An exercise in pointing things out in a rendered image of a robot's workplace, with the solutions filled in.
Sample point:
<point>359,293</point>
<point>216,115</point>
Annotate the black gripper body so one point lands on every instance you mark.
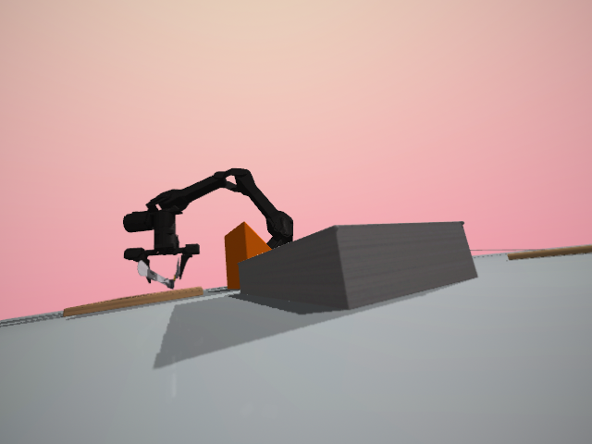
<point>165,240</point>

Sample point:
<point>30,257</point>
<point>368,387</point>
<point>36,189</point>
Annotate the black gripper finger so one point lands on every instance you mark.
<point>183,262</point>
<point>147,262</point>

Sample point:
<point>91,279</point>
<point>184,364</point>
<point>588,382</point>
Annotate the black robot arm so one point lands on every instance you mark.
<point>173,202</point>

